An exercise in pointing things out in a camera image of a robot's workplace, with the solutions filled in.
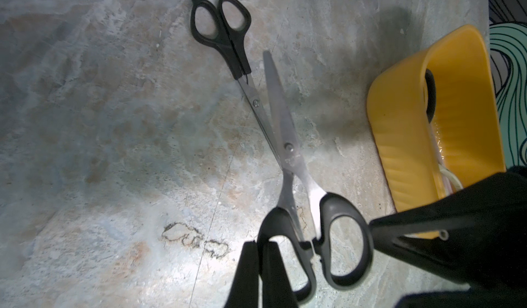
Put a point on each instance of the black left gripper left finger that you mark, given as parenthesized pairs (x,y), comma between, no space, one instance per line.
(261,277)

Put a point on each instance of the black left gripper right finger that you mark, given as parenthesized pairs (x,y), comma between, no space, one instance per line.
(476,236)

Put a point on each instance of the small black scissors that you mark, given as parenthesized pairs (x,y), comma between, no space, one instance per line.
(229,43)
(325,207)

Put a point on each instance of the yellow storage box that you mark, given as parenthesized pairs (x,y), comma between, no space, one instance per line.
(436,110)

